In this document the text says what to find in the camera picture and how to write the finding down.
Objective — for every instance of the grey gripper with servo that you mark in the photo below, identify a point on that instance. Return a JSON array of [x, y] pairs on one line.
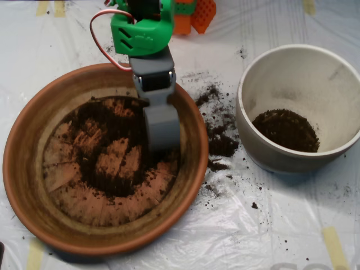
[[154, 81]]

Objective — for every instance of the dark soil heap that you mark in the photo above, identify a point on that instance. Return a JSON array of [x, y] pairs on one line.
[[118, 185]]

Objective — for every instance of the dark soil layer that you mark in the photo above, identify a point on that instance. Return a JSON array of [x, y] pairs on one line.
[[287, 135]]

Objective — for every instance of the green orange robot arm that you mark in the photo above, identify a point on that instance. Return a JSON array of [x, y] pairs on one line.
[[146, 39]]

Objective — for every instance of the spilled soil patch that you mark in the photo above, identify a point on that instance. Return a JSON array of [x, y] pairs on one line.
[[222, 146]]

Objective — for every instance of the small dark maroon crumb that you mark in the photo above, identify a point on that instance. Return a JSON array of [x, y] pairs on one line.
[[254, 205]]

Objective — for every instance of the white ceramic pot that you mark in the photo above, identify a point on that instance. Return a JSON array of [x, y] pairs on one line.
[[281, 163]]

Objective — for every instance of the terracotta plant saucer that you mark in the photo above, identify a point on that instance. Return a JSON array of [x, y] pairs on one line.
[[28, 182]]

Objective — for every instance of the beige masking tape strip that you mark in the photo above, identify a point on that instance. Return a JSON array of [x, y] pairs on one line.
[[308, 7], [42, 7], [60, 8], [334, 247], [35, 256]]

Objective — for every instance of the clear plastic cover sheet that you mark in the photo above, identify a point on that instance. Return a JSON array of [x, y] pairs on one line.
[[295, 219]]

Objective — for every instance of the dark object at edge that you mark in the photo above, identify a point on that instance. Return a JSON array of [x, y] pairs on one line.
[[1, 253]]

